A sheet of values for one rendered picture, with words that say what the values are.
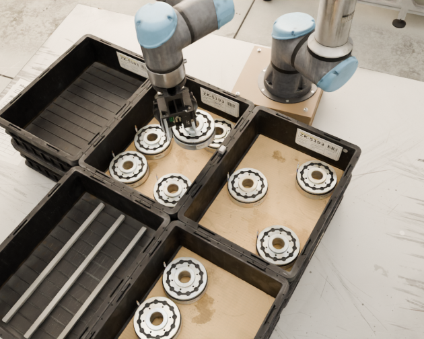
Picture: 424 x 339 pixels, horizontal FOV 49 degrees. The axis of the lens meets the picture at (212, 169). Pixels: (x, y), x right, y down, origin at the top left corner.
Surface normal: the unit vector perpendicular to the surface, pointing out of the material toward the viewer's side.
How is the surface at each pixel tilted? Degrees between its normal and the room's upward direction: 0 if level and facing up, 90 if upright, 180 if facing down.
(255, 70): 2
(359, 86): 0
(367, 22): 0
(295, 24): 10
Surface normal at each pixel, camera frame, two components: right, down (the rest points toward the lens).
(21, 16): -0.04, -0.56
